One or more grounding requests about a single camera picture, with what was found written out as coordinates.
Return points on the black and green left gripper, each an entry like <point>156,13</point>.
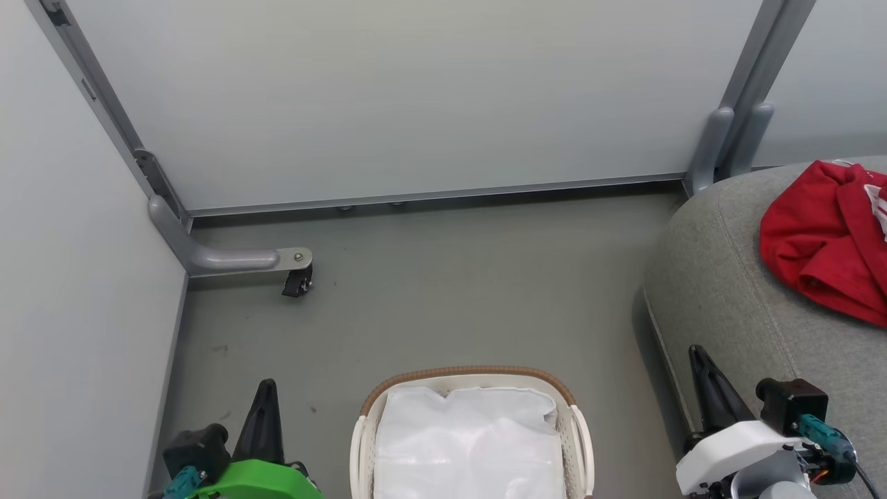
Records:
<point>256,482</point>

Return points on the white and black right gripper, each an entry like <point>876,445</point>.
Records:
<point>727,450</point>

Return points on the red shorts with white trim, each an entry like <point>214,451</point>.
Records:
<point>811,242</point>

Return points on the white basket with brown rim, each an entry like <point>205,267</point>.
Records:
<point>585,450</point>

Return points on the white basket liner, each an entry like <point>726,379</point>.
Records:
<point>471,450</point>

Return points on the grey fabric sofa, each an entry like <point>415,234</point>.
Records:
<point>727,277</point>

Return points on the black caster wheel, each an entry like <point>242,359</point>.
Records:
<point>298,281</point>

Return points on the grey partition foot bracket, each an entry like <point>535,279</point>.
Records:
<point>222,258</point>

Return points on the grey partition bottom rail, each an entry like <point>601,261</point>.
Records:
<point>429,194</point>

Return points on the grey partition post with feet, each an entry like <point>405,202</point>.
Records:
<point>752,90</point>

